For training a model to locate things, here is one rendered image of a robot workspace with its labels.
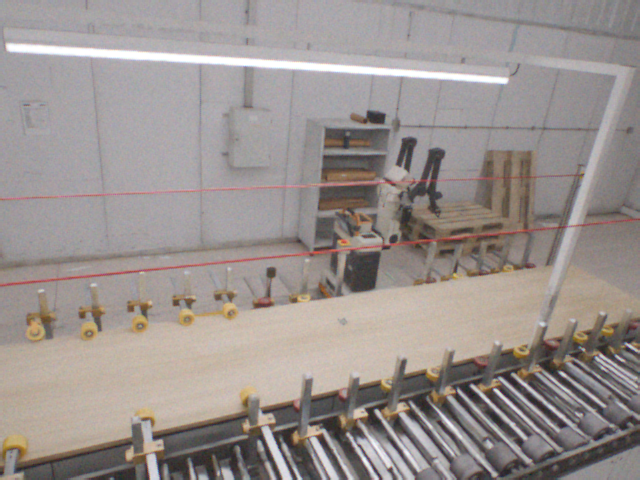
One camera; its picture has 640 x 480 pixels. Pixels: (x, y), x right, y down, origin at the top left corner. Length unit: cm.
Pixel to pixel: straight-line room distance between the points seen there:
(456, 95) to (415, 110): 63
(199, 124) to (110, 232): 150
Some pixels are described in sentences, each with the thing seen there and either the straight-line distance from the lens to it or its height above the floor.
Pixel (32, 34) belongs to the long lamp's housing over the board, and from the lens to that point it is 215.
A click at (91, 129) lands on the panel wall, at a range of 526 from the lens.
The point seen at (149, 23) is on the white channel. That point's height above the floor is 243.
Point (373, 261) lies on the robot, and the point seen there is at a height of 60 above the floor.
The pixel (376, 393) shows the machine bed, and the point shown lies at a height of 75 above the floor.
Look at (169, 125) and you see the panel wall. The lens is 530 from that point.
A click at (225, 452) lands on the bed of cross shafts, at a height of 79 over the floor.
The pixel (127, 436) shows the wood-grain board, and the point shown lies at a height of 90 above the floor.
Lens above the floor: 246
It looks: 24 degrees down
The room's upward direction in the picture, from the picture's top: 6 degrees clockwise
